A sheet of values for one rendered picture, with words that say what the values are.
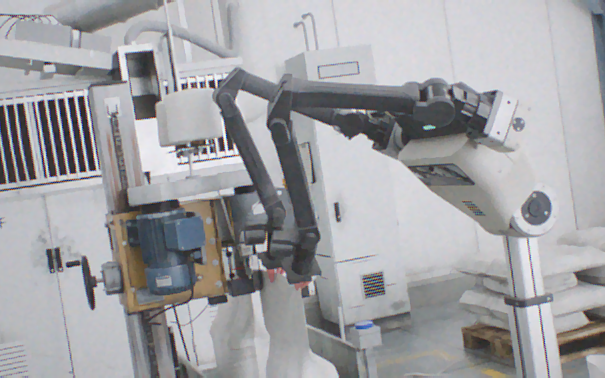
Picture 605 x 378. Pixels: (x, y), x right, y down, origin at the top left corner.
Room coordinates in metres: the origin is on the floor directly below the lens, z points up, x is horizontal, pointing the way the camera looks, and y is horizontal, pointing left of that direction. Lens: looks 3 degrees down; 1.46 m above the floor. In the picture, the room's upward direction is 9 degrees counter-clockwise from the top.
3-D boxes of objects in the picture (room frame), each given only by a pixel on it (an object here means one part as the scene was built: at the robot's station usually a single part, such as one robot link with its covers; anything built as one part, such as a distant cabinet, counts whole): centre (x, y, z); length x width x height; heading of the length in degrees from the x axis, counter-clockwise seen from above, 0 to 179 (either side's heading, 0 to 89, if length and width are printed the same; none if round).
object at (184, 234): (2.69, 0.35, 1.25); 0.10 x 0.08 x 0.12; 133
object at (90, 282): (2.90, 0.71, 1.13); 0.18 x 0.11 x 0.18; 18
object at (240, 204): (3.14, 0.16, 1.21); 0.30 x 0.25 x 0.30; 18
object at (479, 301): (5.82, -1.29, 0.32); 0.67 x 0.42 x 0.14; 112
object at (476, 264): (5.82, -1.28, 0.56); 0.66 x 0.43 x 0.15; 105
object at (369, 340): (2.98, -0.15, 0.81); 0.08 x 0.08 x 0.06; 18
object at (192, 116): (2.82, 0.29, 1.61); 0.17 x 0.17 x 0.17
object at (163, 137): (3.06, 0.37, 1.61); 0.15 x 0.14 x 0.17; 18
